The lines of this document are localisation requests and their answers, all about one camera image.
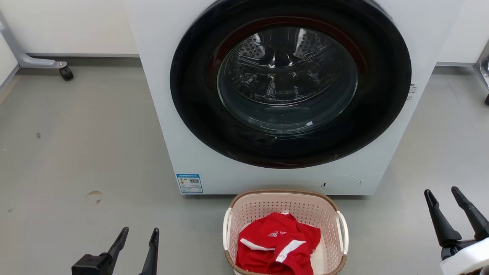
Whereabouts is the blue energy label sticker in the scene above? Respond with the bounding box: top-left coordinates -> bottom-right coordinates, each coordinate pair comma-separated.
176,174 -> 204,194

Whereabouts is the grey stand leg with caster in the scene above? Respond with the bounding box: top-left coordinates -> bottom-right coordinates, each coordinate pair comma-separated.
473,40 -> 489,106
0,11 -> 74,82

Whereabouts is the red white-striped garment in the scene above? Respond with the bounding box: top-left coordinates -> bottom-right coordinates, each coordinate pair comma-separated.
235,212 -> 322,275

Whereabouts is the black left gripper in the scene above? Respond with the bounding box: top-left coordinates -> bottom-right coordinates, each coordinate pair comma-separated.
71,227 -> 160,275

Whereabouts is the round black glass washer door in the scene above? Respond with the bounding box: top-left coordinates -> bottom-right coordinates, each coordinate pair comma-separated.
170,0 -> 413,169

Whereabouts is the cream perforated laundry basket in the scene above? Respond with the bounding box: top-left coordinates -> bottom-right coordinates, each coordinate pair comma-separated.
222,189 -> 350,275

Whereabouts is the round white washer filter cover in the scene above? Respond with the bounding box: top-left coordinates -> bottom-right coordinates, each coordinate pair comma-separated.
321,175 -> 362,194

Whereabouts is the black white-banded right gripper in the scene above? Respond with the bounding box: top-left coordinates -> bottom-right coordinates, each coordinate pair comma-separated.
424,186 -> 489,275

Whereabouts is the white front-load washing machine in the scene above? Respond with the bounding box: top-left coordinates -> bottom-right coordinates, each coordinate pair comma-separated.
124,0 -> 465,196

